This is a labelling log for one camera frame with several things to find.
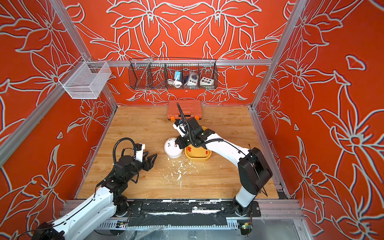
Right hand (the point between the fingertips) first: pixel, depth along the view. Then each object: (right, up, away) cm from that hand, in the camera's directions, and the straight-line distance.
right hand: (172, 142), depth 81 cm
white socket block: (+20, +37, +13) cm, 44 cm away
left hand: (-11, -6, +1) cm, 13 cm away
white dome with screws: (-1, -5, +6) cm, 8 cm away
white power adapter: (+12, +38, +10) cm, 41 cm away
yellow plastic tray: (+11, -8, +12) cm, 19 cm away
